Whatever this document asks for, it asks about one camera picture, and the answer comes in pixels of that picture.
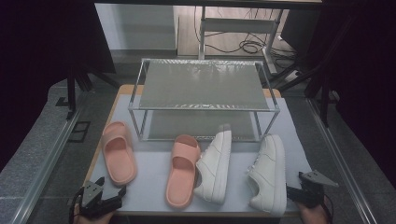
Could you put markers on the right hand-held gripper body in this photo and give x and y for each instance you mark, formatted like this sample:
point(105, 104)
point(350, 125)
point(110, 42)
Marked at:
point(314, 189)

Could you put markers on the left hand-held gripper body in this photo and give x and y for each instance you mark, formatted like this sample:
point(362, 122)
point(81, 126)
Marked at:
point(91, 196)

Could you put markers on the pink slipper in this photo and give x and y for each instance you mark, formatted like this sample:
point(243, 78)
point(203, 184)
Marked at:
point(180, 193)
point(120, 168)

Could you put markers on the white sneaker grey heel tab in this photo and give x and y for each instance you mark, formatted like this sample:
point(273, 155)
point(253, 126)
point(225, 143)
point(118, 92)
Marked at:
point(218, 168)

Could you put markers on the metal two-tier shoe rack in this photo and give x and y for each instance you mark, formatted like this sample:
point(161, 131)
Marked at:
point(202, 84)

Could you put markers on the person's left hand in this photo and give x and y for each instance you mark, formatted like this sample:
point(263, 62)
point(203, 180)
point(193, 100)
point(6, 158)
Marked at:
point(93, 221)

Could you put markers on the person's right hand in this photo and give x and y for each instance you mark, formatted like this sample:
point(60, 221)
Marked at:
point(314, 216)

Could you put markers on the black curtain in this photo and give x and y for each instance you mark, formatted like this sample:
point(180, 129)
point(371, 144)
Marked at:
point(37, 62)
point(367, 77)

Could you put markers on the light grey board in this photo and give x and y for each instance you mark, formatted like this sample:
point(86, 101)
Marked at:
point(137, 26)

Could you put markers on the grey metal stand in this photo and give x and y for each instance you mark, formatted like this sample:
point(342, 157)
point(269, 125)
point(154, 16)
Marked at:
point(236, 25)

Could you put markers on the aluminium rail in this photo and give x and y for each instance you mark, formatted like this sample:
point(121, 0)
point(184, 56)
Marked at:
point(46, 161)
point(342, 161)

